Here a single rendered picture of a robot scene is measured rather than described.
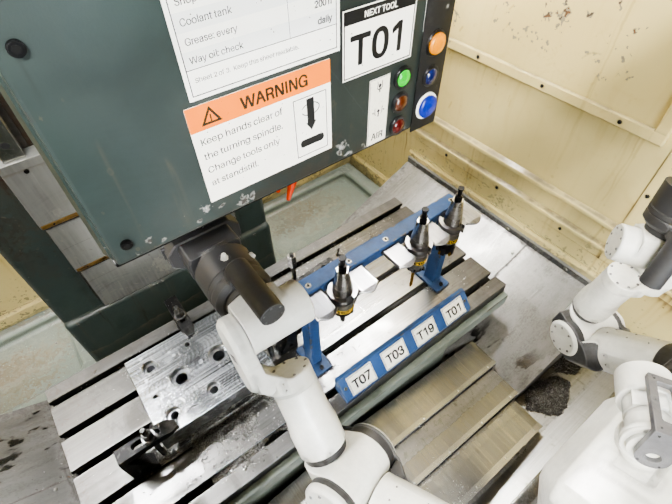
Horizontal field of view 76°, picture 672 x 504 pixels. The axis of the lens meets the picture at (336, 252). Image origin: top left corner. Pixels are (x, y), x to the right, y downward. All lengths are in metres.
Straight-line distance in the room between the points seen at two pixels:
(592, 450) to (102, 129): 0.70
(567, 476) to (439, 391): 0.68
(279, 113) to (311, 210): 1.56
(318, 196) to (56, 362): 1.23
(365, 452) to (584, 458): 0.30
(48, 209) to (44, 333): 0.82
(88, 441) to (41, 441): 0.38
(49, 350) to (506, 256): 1.63
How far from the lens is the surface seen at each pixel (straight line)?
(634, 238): 0.87
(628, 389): 0.68
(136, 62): 0.38
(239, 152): 0.45
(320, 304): 0.89
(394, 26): 0.51
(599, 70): 1.29
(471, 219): 1.10
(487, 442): 1.36
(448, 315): 1.25
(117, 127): 0.40
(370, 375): 1.13
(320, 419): 0.63
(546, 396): 1.54
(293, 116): 0.47
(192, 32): 0.39
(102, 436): 1.25
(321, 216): 1.97
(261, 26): 0.42
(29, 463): 1.59
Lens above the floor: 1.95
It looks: 49 degrees down
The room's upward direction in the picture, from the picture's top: 1 degrees counter-clockwise
